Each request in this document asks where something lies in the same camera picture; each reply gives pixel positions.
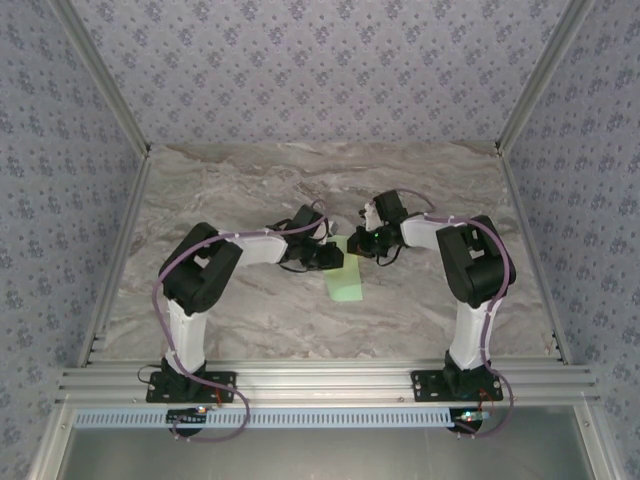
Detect light green paper sheet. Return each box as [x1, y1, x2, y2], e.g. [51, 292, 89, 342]
[323, 233, 365, 303]

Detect grey metal sheet panel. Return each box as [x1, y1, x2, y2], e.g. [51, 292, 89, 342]
[54, 405, 601, 480]

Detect small adapter circuit board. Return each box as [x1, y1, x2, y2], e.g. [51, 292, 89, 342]
[449, 408, 494, 432]
[166, 406, 209, 427]

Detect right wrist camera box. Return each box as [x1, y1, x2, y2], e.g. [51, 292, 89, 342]
[360, 199, 383, 228]

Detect aluminium mounting rail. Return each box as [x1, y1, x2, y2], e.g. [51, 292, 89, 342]
[54, 363, 601, 407]

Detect aluminium table side rail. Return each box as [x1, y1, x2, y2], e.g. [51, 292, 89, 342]
[77, 149, 154, 369]
[496, 149, 574, 367]

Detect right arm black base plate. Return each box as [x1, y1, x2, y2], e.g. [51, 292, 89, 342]
[409, 369, 504, 405]

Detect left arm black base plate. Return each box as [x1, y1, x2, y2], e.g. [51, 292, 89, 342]
[145, 370, 238, 405]

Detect pale blue slotted cable duct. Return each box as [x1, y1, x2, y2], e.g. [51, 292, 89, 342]
[73, 406, 454, 429]

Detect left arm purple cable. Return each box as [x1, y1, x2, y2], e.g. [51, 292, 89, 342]
[152, 199, 338, 444]

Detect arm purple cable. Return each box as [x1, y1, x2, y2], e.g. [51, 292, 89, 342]
[152, 199, 338, 444]
[394, 188, 519, 441]

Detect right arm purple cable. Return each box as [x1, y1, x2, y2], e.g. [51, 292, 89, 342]
[394, 188, 519, 441]

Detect aluminium frame post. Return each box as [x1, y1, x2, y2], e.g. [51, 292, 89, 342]
[49, 0, 152, 157]
[494, 0, 599, 157]

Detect aluminium frame bar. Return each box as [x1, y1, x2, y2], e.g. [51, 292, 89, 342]
[574, 402, 624, 480]
[27, 402, 77, 480]

